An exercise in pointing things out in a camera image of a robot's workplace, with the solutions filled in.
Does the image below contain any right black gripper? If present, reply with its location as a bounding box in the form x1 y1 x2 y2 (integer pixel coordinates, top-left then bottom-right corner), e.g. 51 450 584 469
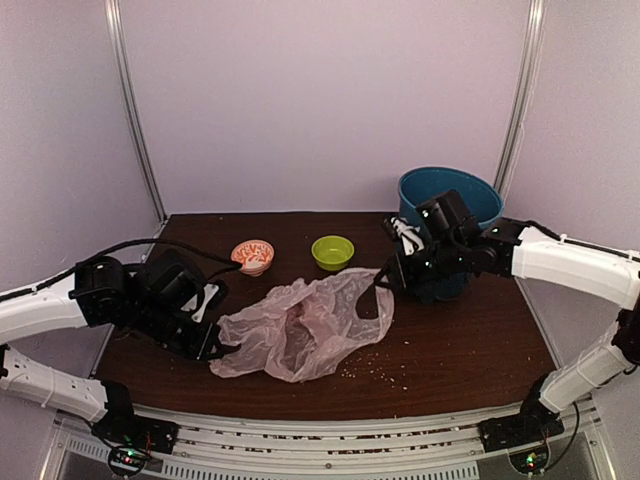
373 236 466 296

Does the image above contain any blue plastic trash bin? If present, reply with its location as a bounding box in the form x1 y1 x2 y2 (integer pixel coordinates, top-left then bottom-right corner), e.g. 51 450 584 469
397 167 503 304

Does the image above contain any aluminium front rail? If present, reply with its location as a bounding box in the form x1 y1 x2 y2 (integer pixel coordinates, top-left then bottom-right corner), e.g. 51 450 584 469
49 394 604 480

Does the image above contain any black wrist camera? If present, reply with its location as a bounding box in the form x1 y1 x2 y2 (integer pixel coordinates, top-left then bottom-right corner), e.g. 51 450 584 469
382 215 425 256
181 280 229 323

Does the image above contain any right aluminium frame post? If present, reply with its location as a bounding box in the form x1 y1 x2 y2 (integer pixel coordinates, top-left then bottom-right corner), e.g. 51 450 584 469
494 0 547 201

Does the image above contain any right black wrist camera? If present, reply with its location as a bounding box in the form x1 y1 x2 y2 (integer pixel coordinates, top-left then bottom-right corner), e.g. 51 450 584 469
382 215 425 256

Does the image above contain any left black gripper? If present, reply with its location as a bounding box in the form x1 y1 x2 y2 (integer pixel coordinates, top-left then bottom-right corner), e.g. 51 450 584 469
129 300 224 363

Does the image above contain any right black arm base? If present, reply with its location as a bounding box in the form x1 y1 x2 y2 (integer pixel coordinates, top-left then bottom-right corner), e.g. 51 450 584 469
478 379 565 476

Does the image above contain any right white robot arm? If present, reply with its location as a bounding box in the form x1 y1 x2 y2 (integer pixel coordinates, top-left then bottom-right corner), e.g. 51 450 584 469
375 216 639 442

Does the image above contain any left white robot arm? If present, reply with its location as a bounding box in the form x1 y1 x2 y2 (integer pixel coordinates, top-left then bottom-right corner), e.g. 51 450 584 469
1 256 228 444

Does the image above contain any red patterned white bowl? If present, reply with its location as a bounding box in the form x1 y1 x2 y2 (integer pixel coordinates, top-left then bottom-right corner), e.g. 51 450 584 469
231 239 275 277

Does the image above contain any pink plastic trash bag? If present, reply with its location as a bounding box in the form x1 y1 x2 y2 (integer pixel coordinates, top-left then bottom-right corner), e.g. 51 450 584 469
209 268 395 383

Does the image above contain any green plastic bowl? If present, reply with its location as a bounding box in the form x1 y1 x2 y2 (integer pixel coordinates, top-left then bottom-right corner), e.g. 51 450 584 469
311 235 355 272

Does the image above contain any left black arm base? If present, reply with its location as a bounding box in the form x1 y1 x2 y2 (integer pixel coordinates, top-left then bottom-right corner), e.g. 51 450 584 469
88 381 179 479

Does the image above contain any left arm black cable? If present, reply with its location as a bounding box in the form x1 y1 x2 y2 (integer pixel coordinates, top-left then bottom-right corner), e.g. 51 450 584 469
0 238 241 301

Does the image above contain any aluminium frame post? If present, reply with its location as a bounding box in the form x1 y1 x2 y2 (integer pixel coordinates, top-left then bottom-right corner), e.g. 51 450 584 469
104 0 168 224
494 0 547 201

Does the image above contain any left aluminium frame post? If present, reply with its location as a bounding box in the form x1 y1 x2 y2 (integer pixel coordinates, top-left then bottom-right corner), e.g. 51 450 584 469
104 0 168 224

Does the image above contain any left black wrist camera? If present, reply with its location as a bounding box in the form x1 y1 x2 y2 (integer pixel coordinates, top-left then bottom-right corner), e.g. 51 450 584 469
181 280 229 323

